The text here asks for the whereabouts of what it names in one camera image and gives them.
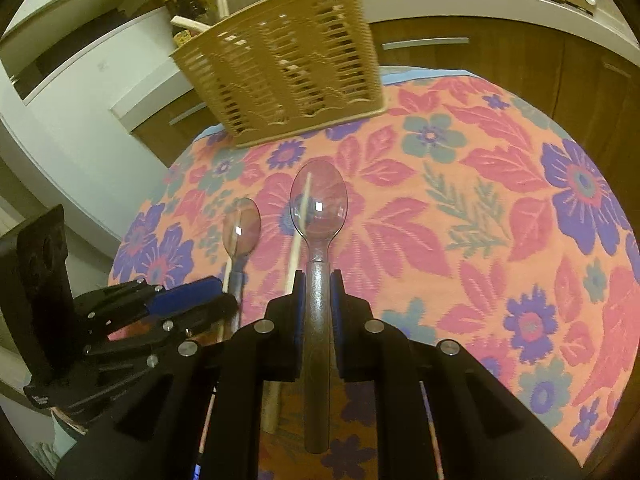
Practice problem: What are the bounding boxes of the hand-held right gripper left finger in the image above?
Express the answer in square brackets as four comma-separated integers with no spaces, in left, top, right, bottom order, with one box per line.
[55,269,307,480]

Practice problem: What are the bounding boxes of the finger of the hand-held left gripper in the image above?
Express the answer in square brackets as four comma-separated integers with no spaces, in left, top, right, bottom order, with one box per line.
[75,277,224,331]
[85,294,240,366]

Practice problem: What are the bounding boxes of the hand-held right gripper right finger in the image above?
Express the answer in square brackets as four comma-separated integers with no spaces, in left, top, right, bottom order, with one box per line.
[330,269,583,480]

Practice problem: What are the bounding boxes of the steel spoon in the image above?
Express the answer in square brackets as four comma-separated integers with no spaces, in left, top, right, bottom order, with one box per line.
[222,197,262,333]

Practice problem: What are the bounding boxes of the reddish translucent spoon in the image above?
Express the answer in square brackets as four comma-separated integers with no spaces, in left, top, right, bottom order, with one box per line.
[290,158,349,453]

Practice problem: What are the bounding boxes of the yellow plastic utensil basket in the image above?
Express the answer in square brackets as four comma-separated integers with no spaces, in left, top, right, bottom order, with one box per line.
[170,0,387,149]

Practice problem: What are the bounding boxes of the floral tablecloth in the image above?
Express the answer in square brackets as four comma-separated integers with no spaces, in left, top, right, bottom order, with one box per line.
[107,65,640,480]

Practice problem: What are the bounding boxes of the dark sauce bottle yellow label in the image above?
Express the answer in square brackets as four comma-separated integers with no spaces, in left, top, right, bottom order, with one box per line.
[162,0,208,43]

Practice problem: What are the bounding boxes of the wooden base cabinet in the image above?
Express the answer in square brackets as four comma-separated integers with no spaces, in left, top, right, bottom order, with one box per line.
[130,20,640,171]

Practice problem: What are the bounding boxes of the silver cabinet handle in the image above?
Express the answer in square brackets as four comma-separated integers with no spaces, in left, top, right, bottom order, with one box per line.
[382,37,471,51]

